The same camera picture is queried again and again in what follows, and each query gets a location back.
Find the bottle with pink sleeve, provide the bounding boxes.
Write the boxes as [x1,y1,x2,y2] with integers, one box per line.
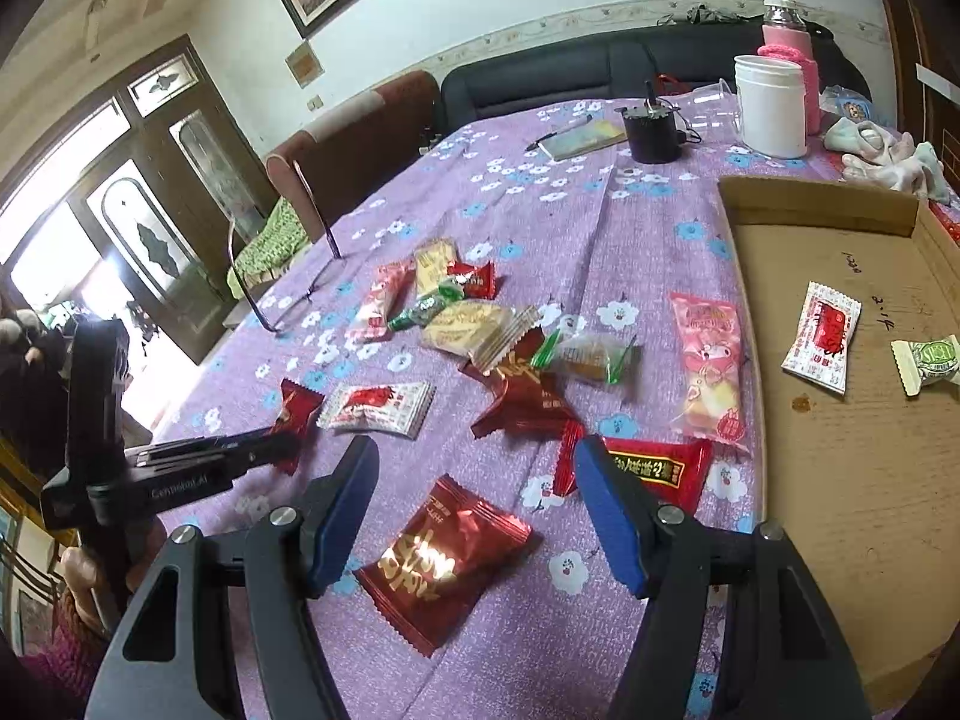
[756,0,823,130]

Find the dark cloth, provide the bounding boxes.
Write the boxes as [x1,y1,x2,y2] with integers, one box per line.
[0,306,76,482]

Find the brown armchair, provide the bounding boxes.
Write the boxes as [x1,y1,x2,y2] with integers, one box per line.
[265,70,441,242]

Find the pink cartoon snack packet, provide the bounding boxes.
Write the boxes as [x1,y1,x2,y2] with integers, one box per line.
[346,260,416,344]
[669,291,752,452]

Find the small red candy packet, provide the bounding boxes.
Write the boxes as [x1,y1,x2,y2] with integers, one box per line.
[268,379,326,476]

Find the red white-print candy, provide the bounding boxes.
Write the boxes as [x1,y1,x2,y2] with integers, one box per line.
[446,260,497,302]

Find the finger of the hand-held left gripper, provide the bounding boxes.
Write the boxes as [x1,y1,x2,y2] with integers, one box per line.
[124,426,301,479]

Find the green and white candy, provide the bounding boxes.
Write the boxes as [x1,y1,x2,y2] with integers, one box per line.
[890,335,960,398]

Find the person's left forearm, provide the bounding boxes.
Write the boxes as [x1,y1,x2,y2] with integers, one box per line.
[15,615,113,720]

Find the black sofa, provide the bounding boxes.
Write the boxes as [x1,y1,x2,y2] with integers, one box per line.
[439,15,872,137]

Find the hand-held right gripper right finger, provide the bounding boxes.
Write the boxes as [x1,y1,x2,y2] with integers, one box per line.
[574,435,875,720]

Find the purple floral tablecloth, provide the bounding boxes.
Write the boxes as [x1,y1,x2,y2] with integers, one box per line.
[150,94,960,720]

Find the white crumpled cloth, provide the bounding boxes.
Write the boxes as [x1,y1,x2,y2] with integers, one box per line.
[823,118,955,205]

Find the green cushion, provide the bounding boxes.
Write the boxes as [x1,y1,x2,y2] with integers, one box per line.
[231,195,310,291]

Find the red gold-print snack packet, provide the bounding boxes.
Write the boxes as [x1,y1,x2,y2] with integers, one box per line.
[460,328,587,445]

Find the wall plaque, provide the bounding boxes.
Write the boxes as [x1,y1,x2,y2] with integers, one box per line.
[284,40,326,89]

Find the blue printed package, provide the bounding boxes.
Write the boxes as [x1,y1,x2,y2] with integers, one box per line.
[820,85,875,122]

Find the clear plastic cup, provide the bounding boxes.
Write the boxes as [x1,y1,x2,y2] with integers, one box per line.
[673,79,743,130]

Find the purple eyeglasses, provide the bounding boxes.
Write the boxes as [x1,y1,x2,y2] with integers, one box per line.
[225,160,347,336]

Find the person's left hand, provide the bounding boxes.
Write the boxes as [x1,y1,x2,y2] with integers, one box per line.
[61,544,115,636]

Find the clear cracker packet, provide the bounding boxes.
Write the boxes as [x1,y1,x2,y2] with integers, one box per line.
[418,298,542,377]

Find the white red-label snack packet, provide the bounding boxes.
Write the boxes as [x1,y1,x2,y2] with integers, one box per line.
[317,380,437,440]
[780,280,863,397]

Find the pen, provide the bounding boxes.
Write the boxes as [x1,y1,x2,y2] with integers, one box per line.
[525,115,595,152]

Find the large red snack packet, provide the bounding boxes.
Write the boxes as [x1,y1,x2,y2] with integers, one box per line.
[352,474,542,659]

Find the wooden cabinet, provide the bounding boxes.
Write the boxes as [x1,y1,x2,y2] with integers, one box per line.
[872,0,960,166]

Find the cardboard box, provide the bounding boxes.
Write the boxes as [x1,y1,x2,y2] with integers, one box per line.
[716,176,960,720]

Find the red packet with black label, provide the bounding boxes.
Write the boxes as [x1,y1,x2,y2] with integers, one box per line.
[553,420,715,517]

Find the yellowish cracker packet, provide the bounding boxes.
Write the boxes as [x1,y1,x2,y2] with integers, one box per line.
[412,237,460,298]

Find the white plastic jar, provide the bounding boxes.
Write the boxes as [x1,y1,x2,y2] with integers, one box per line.
[733,54,810,159]

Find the wooden glass door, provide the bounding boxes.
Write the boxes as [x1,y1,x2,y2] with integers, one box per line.
[0,36,280,370]

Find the clear green-edged pastry packet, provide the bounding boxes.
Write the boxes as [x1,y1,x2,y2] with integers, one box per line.
[535,330,644,389]

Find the notebook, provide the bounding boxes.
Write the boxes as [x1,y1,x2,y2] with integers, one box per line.
[550,120,629,163]

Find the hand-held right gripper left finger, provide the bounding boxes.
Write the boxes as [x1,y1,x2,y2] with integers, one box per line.
[86,435,380,720]

